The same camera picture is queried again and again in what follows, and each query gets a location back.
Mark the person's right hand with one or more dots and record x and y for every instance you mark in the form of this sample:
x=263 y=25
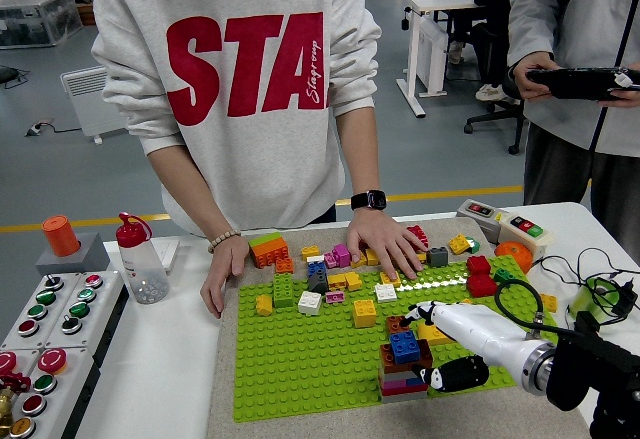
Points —
x=225 y=269
x=532 y=64

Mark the person's left hand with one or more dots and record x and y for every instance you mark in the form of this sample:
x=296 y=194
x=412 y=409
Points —
x=630 y=98
x=382 y=234

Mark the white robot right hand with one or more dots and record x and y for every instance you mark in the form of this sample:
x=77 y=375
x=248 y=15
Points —
x=475 y=326

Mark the yellow curved brick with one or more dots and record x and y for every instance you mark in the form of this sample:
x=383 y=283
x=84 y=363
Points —
x=432 y=335

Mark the black plastic-wrapped device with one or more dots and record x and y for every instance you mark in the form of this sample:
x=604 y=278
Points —
x=580 y=84

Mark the blue square brick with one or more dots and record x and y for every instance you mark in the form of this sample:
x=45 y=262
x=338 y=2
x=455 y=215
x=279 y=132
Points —
x=404 y=346

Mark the green studded baseplate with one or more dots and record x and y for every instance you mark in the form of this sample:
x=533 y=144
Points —
x=300 y=374

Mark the person's right forearm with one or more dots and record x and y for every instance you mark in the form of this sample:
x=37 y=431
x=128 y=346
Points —
x=190 y=194

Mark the person's left forearm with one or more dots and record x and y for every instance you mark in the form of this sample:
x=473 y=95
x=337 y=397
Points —
x=359 y=149

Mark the small yellow brick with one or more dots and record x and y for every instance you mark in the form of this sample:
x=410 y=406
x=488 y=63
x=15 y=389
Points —
x=353 y=281
x=361 y=262
x=459 y=244
x=422 y=257
x=337 y=281
x=548 y=303
x=372 y=258
x=387 y=279
x=264 y=305
x=310 y=253

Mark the orange and green brick block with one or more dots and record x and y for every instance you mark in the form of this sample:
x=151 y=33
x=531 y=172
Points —
x=269 y=253

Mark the white square brick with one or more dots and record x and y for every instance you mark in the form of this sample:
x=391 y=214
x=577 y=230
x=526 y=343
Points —
x=310 y=303
x=386 y=292

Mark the small green brick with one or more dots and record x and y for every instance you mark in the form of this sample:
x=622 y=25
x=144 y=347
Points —
x=503 y=275

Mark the small orange brick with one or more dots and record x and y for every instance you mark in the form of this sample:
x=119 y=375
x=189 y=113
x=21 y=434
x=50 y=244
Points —
x=284 y=266

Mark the long green brick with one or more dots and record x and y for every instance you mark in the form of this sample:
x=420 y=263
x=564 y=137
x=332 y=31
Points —
x=283 y=290

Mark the small white brick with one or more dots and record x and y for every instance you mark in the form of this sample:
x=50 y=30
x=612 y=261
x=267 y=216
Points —
x=315 y=259

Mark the small blue brick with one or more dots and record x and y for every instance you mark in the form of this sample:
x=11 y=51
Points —
x=317 y=269

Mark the small pink flat brick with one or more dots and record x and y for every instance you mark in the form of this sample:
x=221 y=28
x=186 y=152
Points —
x=335 y=297

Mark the small brown square brick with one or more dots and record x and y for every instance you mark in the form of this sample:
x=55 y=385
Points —
x=395 y=323

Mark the white and green brick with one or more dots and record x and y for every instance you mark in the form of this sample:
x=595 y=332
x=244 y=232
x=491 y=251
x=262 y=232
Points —
x=473 y=246

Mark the tall yellow square brick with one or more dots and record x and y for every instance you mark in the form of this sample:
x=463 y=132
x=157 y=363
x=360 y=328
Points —
x=365 y=313

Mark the dark grey slope brick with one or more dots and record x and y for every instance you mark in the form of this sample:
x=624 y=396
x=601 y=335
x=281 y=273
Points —
x=318 y=284

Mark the brown-topped multicolour brick stack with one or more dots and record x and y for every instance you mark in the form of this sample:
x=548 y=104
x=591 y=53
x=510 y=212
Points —
x=400 y=389

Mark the black wristwatch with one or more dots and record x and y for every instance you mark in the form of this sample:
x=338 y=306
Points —
x=370 y=199

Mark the clear bottle with red cap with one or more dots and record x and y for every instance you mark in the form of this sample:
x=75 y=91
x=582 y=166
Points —
x=145 y=269

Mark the orange fruit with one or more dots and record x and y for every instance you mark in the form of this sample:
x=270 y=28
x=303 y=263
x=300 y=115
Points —
x=515 y=255

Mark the cream red-green button box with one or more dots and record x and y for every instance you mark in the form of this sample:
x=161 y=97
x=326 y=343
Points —
x=515 y=241

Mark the white box under desk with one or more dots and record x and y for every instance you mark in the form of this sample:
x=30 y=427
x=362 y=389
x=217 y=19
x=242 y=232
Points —
x=432 y=59

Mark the green tape roll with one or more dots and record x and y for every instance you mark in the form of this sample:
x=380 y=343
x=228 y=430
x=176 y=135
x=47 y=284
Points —
x=585 y=304

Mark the grey block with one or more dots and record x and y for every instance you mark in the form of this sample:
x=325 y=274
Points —
x=95 y=254

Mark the black power adapter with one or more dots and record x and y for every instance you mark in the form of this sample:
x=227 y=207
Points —
x=625 y=299

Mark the orange cylinder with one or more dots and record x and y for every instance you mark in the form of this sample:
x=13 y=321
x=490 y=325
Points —
x=60 y=236

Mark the grey push-button box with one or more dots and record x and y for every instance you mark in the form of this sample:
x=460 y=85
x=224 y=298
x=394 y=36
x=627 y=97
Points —
x=55 y=309

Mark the grey emergency-stop button box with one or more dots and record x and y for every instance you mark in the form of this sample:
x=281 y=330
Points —
x=75 y=374

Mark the white panel heater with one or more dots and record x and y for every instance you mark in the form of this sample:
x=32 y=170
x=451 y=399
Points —
x=90 y=99

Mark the brass valve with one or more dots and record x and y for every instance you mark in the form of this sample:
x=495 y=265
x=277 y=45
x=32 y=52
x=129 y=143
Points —
x=5 y=409

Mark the wooden box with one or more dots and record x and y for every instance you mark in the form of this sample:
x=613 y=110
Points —
x=85 y=14

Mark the black floor stand base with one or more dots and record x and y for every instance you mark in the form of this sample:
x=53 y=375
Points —
x=7 y=75

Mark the clear storage crate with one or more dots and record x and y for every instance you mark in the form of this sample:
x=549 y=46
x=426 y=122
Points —
x=35 y=14

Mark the white wall switch plate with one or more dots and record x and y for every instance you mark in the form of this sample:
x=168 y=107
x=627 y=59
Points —
x=170 y=254

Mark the grey switch box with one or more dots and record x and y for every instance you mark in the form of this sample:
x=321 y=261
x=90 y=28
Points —
x=482 y=224

